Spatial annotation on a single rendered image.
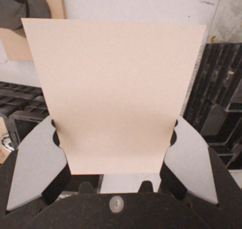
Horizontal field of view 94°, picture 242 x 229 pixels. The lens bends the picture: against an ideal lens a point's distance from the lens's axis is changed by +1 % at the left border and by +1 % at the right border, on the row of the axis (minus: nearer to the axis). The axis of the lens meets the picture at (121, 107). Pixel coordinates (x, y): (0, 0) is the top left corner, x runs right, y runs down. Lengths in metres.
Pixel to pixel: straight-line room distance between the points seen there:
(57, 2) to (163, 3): 0.35
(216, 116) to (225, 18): 0.86
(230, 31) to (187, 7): 1.06
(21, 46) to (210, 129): 1.45
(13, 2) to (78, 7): 0.22
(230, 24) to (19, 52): 1.58
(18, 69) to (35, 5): 0.28
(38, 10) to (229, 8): 1.44
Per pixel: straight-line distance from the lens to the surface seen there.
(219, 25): 1.54
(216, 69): 1.09
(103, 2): 0.53
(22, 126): 0.48
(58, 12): 0.53
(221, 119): 1.39
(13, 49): 0.61
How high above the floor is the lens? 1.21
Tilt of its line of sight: 62 degrees down
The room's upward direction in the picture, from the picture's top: 176 degrees clockwise
